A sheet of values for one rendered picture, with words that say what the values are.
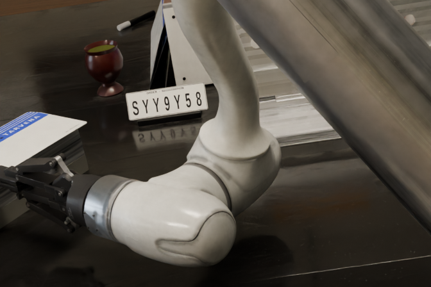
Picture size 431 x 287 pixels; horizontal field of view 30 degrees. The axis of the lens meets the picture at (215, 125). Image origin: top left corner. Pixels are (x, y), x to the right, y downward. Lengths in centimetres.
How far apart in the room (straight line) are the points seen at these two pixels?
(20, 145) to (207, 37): 57
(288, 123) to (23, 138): 48
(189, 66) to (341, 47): 114
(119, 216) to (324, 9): 55
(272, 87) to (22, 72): 75
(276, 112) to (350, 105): 93
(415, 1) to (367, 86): 98
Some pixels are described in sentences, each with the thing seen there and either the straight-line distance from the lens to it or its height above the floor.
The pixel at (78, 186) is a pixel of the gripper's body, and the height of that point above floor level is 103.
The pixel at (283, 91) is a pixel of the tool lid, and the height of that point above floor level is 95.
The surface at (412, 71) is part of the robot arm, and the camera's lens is 62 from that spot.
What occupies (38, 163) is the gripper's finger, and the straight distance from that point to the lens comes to 122.
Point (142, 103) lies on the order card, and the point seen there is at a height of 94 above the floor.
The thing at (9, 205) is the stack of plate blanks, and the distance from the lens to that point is 138.
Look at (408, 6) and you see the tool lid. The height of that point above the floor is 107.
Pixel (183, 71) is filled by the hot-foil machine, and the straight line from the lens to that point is 173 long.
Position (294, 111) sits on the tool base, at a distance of 153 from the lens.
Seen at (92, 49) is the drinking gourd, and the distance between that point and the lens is 181.
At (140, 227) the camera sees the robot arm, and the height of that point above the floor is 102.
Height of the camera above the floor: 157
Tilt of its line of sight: 25 degrees down
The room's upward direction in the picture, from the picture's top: 9 degrees counter-clockwise
